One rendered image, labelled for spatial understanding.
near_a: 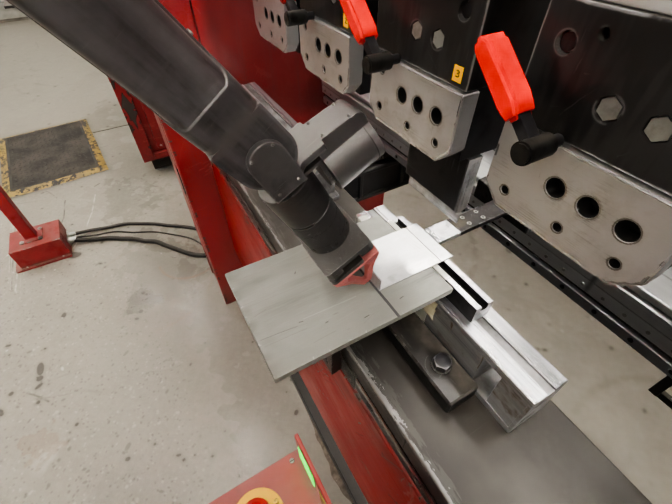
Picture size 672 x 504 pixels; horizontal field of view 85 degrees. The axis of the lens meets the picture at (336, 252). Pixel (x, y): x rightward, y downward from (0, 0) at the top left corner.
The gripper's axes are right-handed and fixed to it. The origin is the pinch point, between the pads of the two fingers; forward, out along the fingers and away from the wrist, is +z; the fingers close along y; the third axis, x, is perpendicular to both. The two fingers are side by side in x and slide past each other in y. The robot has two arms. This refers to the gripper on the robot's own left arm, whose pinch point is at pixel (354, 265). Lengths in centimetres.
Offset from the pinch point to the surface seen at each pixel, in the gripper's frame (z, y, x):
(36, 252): 43, 156, 119
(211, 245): 51, 85, 39
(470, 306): 6.3, -12.5, -8.4
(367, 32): -21.8, 6.5, -16.3
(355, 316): -0.7, -6.6, 4.0
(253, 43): 4, 85, -18
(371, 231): 4.1, 5.8, -5.4
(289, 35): -13.9, 34.6, -15.9
